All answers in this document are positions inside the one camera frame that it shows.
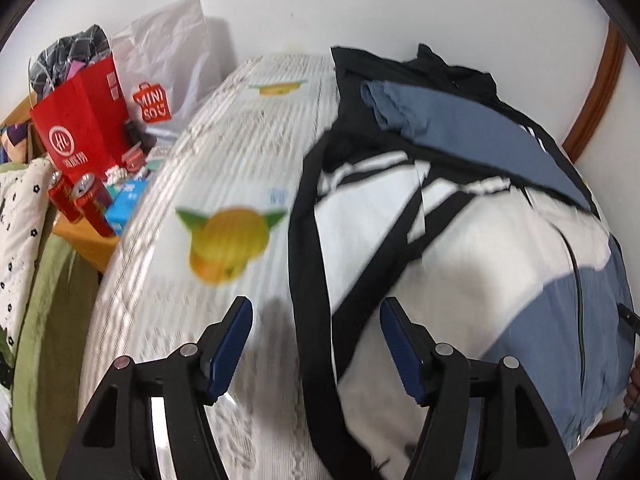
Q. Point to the dark checkered cloth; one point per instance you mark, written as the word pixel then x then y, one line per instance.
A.
pixel 75 47

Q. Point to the red paper bag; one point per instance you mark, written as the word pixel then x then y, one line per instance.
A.
pixel 85 110

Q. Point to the black white blue jacket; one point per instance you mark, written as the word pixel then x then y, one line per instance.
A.
pixel 475 260

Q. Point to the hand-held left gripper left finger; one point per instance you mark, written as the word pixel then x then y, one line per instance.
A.
pixel 229 347

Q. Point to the light blue carton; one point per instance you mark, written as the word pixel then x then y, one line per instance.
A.
pixel 125 207

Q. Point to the black cloth garment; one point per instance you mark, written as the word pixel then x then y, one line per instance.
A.
pixel 450 71

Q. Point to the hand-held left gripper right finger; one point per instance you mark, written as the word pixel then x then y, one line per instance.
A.
pixel 404 350

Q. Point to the green blanket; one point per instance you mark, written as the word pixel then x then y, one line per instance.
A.
pixel 50 335

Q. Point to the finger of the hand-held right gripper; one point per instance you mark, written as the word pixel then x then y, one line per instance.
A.
pixel 630 317

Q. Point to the brown wooden door frame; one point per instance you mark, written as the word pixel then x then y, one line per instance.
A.
pixel 600 90

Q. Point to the red drink can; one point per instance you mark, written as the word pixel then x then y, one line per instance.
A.
pixel 95 205
pixel 61 195

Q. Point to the white plastic bag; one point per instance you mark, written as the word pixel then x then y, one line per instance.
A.
pixel 170 45

